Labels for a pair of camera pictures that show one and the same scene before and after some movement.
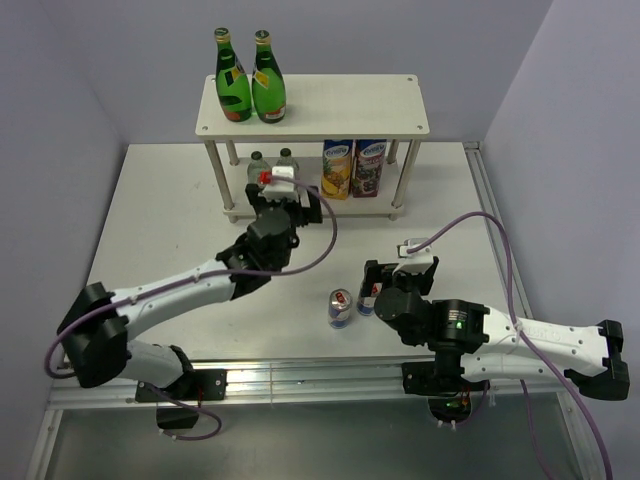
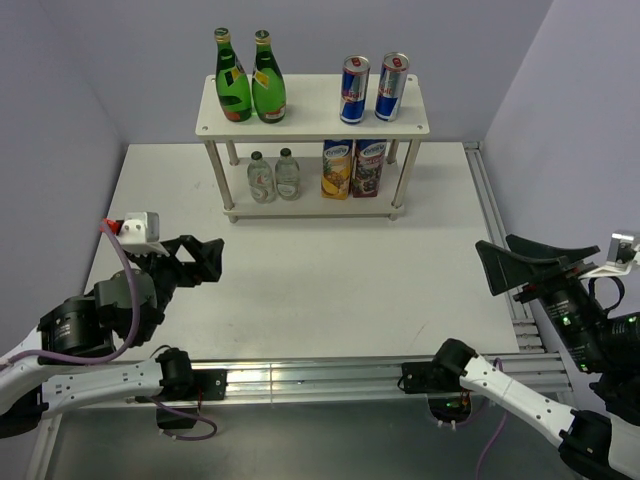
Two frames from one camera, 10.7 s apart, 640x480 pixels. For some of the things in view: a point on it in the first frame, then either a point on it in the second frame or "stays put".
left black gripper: x=305 y=214 → x=207 y=265
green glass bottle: x=267 y=81 stays put
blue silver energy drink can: x=340 y=302 → x=355 y=76
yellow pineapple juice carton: x=336 y=169 stays put
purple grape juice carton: x=368 y=167 stays put
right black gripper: x=424 y=281 → x=502 y=266
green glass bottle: x=232 y=81 stays put
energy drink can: x=366 y=305 → x=394 y=72
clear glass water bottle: x=258 y=170 stays put
